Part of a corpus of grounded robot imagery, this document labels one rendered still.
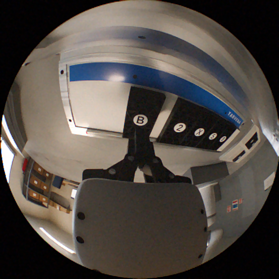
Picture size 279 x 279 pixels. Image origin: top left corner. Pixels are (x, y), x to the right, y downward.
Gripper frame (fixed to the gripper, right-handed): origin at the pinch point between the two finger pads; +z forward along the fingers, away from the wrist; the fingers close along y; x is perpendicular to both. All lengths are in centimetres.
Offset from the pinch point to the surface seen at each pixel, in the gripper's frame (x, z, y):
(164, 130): -0.2, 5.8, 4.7
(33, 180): -223, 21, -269
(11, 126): -2.7, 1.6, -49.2
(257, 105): 12.5, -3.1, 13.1
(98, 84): 5.8, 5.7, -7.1
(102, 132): -3.7, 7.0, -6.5
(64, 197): -332, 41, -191
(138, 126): -0.3, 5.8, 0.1
